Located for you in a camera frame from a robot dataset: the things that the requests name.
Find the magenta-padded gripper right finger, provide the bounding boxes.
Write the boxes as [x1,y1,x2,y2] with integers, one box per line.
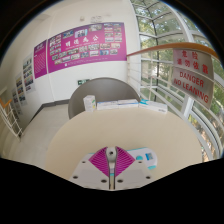
[113,146,157,191]

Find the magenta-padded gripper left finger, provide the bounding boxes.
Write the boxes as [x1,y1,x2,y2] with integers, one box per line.
[69,146,113,191]

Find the white and teal power strip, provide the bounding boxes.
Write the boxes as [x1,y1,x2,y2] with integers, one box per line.
[84,147,158,171]

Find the flat white and blue box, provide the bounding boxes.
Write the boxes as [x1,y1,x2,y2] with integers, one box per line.
[96,100,119,111]
[117,98,140,109]

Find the small upright white box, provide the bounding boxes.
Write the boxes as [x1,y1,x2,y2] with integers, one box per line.
[83,94,97,113]

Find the flat white and teal box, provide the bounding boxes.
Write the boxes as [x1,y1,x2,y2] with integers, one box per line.
[138,99,169,115]

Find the grey round-backed chair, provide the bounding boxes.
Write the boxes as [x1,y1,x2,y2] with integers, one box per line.
[67,77,142,119]

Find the green exit sign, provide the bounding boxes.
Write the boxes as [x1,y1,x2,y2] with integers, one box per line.
[77,78,91,86]

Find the white stair railing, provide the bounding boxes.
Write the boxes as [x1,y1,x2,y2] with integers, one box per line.
[0,98,24,138]

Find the white photo poster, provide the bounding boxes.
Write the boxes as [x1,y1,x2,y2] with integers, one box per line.
[22,53,36,94]
[14,73,27,106]

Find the white warning sign red lettering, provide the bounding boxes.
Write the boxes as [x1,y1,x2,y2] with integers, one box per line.
[170,48,215,110]

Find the large magenta photo poster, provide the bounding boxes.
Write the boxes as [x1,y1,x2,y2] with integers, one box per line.
[46,22,128,74]

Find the narrow magenta text poster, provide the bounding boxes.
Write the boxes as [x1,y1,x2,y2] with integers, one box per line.
[33,39,48,80]

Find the white railing with orange handrail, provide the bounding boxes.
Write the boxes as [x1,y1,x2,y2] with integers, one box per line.
[126,42,224,161]

